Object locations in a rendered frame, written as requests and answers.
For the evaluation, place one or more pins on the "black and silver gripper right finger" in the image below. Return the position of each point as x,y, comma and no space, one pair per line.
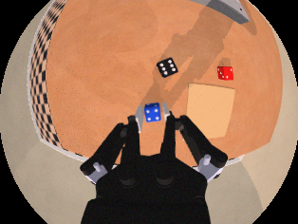
209,159

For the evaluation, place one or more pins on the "blue die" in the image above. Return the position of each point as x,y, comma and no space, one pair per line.
152,112

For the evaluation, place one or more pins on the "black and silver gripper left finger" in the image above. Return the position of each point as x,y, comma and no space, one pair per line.
118,140

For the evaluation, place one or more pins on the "tan square mat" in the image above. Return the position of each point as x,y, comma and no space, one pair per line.
210,108

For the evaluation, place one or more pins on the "black die with white pips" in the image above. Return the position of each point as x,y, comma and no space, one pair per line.
167,67

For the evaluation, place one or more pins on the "red die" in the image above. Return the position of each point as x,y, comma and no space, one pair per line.
225,73

